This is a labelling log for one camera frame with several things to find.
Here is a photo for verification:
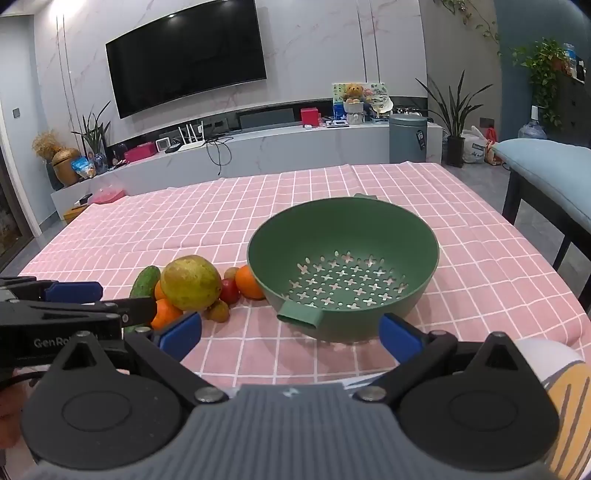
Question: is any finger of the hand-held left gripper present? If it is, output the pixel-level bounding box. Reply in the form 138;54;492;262
0;276;103;304
0;296;158;329

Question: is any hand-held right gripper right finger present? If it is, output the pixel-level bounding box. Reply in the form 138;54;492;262
353;313;546;404

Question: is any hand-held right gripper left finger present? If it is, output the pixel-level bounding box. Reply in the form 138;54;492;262
48;311;229;406

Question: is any orange carrot piece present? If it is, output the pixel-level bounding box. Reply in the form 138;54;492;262
150;298;184;330

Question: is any green cucumber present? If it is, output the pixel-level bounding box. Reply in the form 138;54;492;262
124;267;161;334

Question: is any large yellow-green citrus fruit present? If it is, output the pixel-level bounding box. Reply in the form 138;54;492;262
160;255;223;311

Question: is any red cherry tomato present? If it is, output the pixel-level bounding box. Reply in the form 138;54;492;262
219;278;241;305

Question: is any green colander bowl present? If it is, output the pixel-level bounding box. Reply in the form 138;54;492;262
247;194;440;343

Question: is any pink plastic container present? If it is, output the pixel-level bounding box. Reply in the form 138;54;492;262
88;187;126;205

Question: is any pink checkered tablecloth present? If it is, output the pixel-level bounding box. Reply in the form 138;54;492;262
18;161;591;388

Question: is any gold vase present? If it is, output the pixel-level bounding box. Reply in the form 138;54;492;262
51;148;81;186

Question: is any blue snack bag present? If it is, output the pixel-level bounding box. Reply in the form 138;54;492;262
71;157;97;180

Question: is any dried flower bunch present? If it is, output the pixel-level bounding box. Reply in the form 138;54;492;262
32;130;63;161

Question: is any magenta box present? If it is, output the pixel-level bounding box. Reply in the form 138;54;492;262
124;143;158;163

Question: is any long-leaf potted plant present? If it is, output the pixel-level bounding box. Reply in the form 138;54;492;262
71;100;112;174

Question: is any white router with antennas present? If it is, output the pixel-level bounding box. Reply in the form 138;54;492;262
178;121;206;152

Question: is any person's printed clothing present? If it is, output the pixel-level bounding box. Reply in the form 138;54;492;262
512;338;591;480

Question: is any long-leaf plant in black pot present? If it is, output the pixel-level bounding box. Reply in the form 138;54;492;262
416;69;495;168

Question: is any grey-green trash can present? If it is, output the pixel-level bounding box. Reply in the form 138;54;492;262
389;114;428;163

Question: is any white plastic bag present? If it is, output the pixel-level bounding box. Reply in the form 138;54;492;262
462;127;492;164

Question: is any grey television cabinet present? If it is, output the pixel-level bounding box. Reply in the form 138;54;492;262
50;121;446;222

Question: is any bench with blue cushion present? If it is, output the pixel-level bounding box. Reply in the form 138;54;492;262
492;138;591;273

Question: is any printed picture board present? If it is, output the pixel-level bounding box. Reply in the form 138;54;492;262
331;82;389;121

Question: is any large water jug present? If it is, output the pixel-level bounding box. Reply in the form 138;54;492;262
519;105;548;140

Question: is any brown teddy bear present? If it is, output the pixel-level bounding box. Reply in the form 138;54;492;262
342;83;368;124

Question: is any dark drawer cabinet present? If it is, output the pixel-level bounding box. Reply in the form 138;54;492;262
554;69;591;151

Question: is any trailing ivy plant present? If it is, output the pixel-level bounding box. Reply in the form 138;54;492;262
512;39;573;127

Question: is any hanging vine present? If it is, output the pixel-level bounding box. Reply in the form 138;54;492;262
434;0;502;56

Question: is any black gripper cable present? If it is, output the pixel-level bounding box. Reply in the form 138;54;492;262
0;372;44;388

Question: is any black hanging cable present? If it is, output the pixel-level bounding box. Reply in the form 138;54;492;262
205;135;232;176

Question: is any black wall television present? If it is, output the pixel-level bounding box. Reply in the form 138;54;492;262
105;0;267;119

